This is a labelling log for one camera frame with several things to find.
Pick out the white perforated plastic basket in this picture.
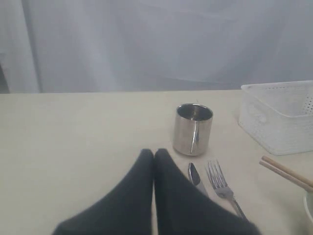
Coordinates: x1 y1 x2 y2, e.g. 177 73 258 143
239 80 313 155

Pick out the beige ceramic bowl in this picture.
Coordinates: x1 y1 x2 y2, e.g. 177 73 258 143
304 192 313 222

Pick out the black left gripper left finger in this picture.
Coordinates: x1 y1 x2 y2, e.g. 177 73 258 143
53 149 154 235

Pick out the shiny steel cup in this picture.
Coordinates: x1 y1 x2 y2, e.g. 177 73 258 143
173 103 213 156

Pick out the brown wooden chopstick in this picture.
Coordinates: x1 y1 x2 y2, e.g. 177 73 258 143
261 156 313 187
259 161 313 192

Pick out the silver fork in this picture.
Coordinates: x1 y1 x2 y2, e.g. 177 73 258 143
206 160 248 220

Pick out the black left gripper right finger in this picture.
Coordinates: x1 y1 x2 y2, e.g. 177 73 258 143
154 149 260 235

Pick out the silver table knife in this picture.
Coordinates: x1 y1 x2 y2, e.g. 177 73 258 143
188 163 209 197

